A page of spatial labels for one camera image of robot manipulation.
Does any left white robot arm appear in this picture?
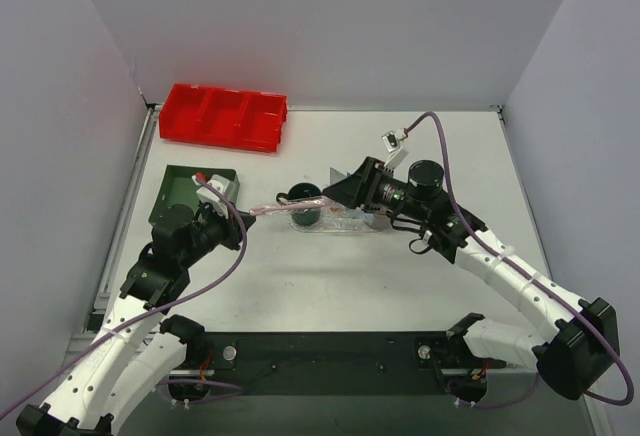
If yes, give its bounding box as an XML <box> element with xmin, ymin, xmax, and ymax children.
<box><xmin>16</xmin><ymin>203</ymin><xmax>255</xmax><ymax>435</ymax></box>

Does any blue toothpaste tube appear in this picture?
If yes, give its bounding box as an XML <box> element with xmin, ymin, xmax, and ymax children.
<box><xmin>357</xmin><ymin>211</ymin><xmax>375</xmax><ymax>224</ymax></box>

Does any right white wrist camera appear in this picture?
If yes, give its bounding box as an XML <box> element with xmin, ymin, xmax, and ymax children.
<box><xmin>382</xmin><ymin>128</ymin><xmax>408</xmax><ymax>170</ymax></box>

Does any dark green mug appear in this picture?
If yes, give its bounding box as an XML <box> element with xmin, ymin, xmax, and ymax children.
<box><xmin>275</xmin><ymin>182</ymin><xmax>321</xmax><ymax>227</ymax></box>

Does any clear textured holder box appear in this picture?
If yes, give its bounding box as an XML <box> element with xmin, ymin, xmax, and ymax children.
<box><xmin>321</xmin><ymin>206</ymin><xmax>373</xmax><ymax>232</ymax></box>

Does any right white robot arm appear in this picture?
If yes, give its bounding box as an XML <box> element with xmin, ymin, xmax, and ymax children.
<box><xmin>322</xmin><ymin>157</ymin><xmax>620</xmax><ymax>400</ymax></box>

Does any aluminium frame rail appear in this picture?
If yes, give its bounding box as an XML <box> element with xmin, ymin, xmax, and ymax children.
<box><xmin>59</xmin><ymin>330</ymin><xmax>599</xmax><ymax>377</ymax></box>

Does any purple cable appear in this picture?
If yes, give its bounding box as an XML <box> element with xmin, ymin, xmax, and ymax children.
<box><xmin>0</xmin><ymin>180</ymin><xmax>251</xmax><ymax>407</ymax></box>
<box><xmin>399</xmin><ymin>111</ymin><xmax>634</xmax><ymax>410</ymax></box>

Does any pink white toothbrush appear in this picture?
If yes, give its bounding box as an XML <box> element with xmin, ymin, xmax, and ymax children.
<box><xmin>249</xmin><ymin>196</ymin><xmax>338</xmax><ymax>217</ymax></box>

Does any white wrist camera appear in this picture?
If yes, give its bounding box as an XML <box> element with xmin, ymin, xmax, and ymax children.
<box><xmin>192</xmin><ymin>173</ymin><xmax>239</xmax><ymax>219</ymax></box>
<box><xmin>382</xmin><ymin>128</ymin><xmax>408</xmax><ymax>170</ymax></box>

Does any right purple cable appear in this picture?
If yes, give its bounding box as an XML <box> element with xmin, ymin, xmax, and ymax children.
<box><xmin>399</xmin><ymin>111</ymin><xmax>634</xmax><ymax>410</ymax></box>

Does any white toothpaste tube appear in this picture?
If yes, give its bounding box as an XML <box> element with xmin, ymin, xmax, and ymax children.
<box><xmin>329</xmin><ymin>167</ymin><xmax>347</xmax><ymax>185</ymax></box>

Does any red divided plastic bin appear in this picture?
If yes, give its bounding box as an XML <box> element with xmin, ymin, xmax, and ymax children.
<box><xmin>159</xmin><ymin>84</ymin><xmax>288</xmax><ymax>153</ymax></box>

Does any green metal tray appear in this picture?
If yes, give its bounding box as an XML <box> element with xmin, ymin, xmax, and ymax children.
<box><xmin>148</xmin><ymin>165</ymin><xmax>240</xmax><ymax>225</ymax></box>

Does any clear textured oval tray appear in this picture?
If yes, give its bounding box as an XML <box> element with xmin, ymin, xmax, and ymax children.
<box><xmin>289</xmin><ymin>218</ymin><xmax>389</xmax><ymax>234</ymax></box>

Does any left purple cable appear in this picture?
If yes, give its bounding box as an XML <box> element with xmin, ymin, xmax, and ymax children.
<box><xmin>0</xmin><ymin>180</ymin><xmax>251</xmax><ymax>407</ymax></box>

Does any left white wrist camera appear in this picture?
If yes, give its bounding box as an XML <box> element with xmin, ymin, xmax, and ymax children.
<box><xmin>192</xmin><ymin>173</ymin><xmax>239</xmax><ymax>219</ymax></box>

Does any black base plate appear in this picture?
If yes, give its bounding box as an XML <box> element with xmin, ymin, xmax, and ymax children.
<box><xmin>176</xmin><ymin>331</ymin><xmax>505</xmax><ymax>396</ymax></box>

